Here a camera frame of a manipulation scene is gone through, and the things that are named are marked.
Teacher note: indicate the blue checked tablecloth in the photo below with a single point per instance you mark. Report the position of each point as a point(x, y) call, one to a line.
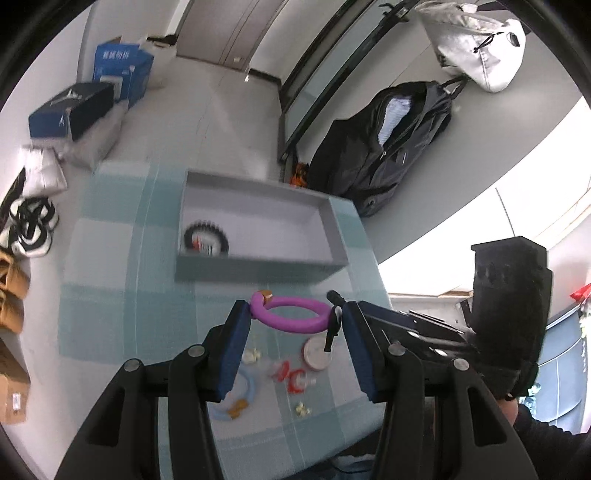
point(115, 300)

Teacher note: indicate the red hair clip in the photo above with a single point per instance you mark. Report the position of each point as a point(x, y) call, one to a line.
point(281, 370)
point(298, 382)

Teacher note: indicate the black framed glass partition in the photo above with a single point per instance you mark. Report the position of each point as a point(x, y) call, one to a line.
point(332, 60)

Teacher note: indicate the grey door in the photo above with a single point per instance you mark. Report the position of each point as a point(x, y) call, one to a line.
point(217, 27)

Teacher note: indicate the brown slipper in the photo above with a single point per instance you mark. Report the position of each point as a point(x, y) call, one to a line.
point(11, 277)
point(9, 314)

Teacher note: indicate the white round pink-rimmed case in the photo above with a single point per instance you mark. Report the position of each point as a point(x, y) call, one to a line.
point(316, 355)

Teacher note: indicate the dark blue shoe box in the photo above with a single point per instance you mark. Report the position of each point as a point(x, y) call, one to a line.
point(87, 106)

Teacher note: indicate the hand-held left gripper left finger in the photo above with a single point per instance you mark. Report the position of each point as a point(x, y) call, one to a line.
point(235, 350)

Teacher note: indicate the grey jewelry box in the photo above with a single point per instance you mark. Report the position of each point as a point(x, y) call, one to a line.
point(277, 230)

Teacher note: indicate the blue carton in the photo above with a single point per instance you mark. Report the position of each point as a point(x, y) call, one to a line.
point(115, 60)

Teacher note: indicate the black white sneaker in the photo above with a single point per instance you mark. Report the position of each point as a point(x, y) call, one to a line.
point(13, 194)
point(30, 228)

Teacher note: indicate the person's right forearm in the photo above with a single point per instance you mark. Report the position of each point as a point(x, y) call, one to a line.
point(554, 445)

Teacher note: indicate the clear plastic bag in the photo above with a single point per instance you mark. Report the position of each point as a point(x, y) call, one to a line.
point(94, 145)

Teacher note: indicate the person's right hand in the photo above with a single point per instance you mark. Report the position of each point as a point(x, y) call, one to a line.
point(508, 410)

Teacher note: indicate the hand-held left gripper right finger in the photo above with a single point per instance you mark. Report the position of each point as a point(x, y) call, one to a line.
point(358, 350)

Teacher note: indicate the silver bag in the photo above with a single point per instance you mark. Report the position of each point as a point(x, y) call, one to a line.
point(471, 46)

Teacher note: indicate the white plastic bag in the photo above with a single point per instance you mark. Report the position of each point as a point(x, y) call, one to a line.
point(41, 168)

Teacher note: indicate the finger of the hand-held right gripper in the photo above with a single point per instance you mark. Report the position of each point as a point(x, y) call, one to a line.
point(415, 323)

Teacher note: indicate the small orange item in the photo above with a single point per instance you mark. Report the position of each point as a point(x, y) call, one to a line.
point(299, 174)

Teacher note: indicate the cardboard box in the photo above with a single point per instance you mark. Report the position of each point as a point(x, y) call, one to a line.
point(11, 383)

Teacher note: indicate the black backpack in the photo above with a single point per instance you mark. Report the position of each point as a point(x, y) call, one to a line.
point(406, 166)

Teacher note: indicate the red ornament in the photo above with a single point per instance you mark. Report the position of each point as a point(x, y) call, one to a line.
point(581, 293)

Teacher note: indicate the striped shirt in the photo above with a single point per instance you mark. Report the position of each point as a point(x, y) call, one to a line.
point(393, 117)

